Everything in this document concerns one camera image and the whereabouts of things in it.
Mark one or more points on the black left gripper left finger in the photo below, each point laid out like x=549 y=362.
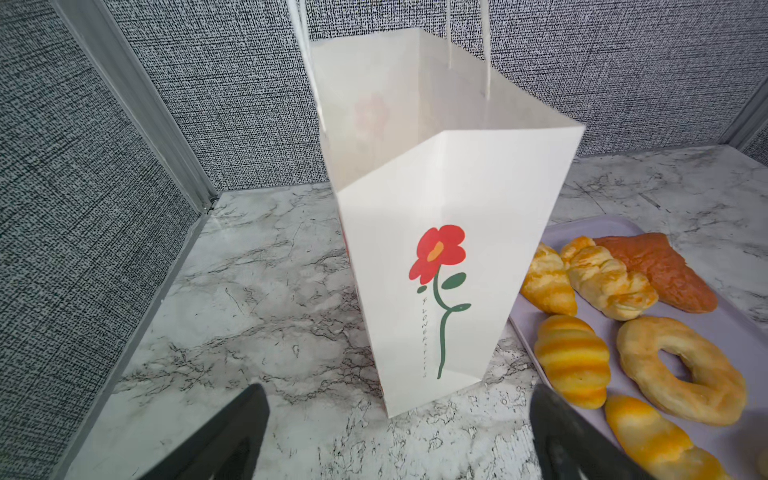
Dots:
x=226 y=447

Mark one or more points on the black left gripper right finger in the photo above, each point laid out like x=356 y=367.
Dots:
x=569 y=447

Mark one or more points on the white paper bag red flower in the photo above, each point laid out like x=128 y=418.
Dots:
x=445 y=174

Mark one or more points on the twisted golden bread roll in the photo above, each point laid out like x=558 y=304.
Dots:
x=604 y=281

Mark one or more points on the small striped croissant left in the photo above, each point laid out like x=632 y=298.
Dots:
x=576 y=361

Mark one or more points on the lavender plastic tray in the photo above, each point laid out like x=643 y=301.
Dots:
x=738 y=447

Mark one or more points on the reddish brown croissant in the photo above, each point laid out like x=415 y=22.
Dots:
x=675 y=282

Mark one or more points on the golden ring donut bread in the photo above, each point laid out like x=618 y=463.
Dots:
x=681 y=372

